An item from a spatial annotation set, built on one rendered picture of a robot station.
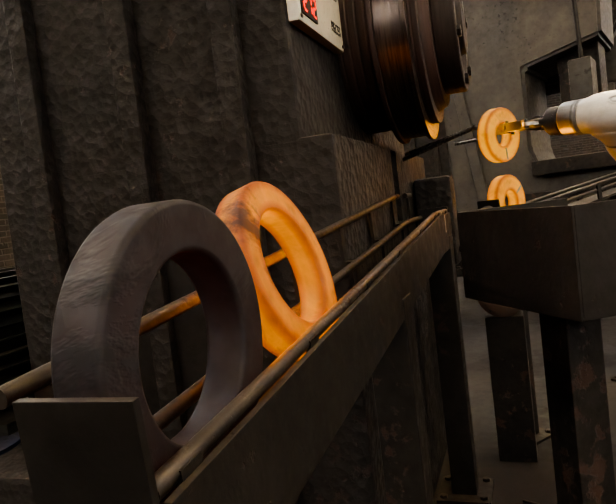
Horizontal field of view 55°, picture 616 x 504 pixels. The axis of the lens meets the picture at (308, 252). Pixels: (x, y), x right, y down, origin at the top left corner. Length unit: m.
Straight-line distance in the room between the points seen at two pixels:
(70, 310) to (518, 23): 3.97
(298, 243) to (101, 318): 0.38
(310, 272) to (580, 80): 3.27
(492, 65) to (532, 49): 0.25
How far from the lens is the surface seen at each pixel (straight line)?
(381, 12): 1.26
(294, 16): 1.04
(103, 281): 0.32
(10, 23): 1.31
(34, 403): 0.34
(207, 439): 0.36
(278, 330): 0.54
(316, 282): 0.66
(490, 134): 1.80
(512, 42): 4.17
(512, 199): 1.88
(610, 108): 1.63
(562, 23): 4.12
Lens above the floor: 0.75
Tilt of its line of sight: 4 degrees down
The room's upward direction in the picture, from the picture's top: 7 degrees counter-clockwise
